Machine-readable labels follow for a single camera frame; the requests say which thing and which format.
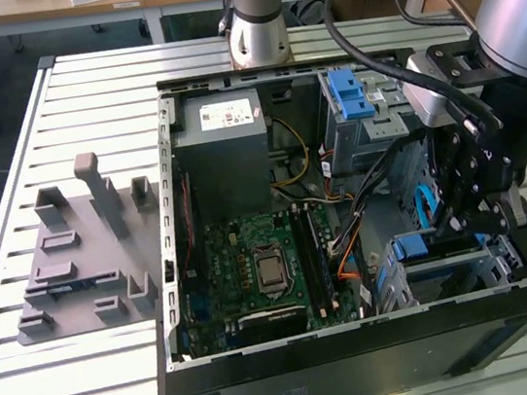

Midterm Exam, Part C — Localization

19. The black graphics card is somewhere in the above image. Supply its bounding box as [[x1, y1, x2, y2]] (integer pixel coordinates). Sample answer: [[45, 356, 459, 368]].
[[233, 301, 312, 348]]

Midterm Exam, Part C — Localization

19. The black PC case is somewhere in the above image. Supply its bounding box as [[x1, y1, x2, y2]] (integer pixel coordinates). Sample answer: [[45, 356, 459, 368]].
[[113, 27, 527, 395]]

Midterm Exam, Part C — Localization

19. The silver box wrist camera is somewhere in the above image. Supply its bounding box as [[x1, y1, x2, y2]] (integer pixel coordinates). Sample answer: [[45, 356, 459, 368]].
[[398, 51, 463, 130]]

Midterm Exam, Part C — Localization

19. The black camera bracket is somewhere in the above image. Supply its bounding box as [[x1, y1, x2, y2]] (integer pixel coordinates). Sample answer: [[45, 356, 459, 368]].
[[423, 31, 522, 91]]

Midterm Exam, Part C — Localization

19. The silver disk bay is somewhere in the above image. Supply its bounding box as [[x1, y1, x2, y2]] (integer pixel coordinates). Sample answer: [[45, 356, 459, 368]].
[[369, 210, 527, 314]]

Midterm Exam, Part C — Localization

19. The grey parts rack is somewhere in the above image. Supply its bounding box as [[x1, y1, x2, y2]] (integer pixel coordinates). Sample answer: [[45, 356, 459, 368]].
[[0, 142, 180, 347]]

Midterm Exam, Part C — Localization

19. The red wire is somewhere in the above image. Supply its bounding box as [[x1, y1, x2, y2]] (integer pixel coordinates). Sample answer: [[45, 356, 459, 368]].
[[165, 171, 206, 282]]

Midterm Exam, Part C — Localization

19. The grey power supply unit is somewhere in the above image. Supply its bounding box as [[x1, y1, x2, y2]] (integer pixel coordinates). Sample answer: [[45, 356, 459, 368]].
[[165, 84, 280, 226]]

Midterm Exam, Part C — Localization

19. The black RAM slot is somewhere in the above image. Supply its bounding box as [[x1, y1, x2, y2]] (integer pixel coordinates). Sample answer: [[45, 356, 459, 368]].
[[289, 204, 326, 319]]

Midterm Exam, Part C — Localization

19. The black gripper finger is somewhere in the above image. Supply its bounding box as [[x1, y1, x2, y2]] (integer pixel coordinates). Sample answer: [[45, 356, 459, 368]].
[[420, 128, 476, 239], [447, 143, 520, 240]]

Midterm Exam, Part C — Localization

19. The CPU socket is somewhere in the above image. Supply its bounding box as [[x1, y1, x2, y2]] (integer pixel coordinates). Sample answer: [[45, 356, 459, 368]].
[[247, 239, 299, 306]]

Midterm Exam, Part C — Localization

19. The orange wire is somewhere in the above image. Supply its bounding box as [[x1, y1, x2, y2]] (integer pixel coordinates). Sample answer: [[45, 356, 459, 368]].
[[334, 248, 361, 282]]

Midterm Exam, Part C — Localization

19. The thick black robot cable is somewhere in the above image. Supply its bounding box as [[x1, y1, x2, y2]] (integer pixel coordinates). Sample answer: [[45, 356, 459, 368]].
[[321, 0, 505, 151]]

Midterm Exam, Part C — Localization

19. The green motherboard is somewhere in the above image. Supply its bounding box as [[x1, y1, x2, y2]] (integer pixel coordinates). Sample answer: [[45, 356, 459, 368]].
[[171, 197, 365, 357]]

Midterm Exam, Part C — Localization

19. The blue drive latch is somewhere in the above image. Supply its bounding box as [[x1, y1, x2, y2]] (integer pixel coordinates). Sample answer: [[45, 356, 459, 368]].
[[325, 64, 377, 124]]

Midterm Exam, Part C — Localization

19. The silver CPU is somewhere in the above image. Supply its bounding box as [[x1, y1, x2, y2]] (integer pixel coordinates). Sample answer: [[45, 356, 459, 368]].
[[254, 252, 291, 291]]

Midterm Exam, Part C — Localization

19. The silver drive cage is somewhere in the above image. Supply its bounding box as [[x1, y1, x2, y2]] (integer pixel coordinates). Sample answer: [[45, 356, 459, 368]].
[[313, 56, 437, 180]]

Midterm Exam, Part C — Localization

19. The yellow wire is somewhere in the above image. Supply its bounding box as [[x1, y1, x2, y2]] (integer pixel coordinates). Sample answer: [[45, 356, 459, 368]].
[[262, 111, 316, 191]]

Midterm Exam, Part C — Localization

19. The RAM stick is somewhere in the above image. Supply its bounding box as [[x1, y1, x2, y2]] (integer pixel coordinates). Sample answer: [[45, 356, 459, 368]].
[[45, 276, 98, 294], [304, 203, 343, 316]]

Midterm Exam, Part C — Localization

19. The blue wire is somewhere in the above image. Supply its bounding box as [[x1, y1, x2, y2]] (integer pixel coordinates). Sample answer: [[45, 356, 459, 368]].
[[410, 178, 446, 232]]

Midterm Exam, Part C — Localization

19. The black wire bundle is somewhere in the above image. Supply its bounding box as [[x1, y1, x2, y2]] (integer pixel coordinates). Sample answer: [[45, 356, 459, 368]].
[[319, 130, 443, 260]]

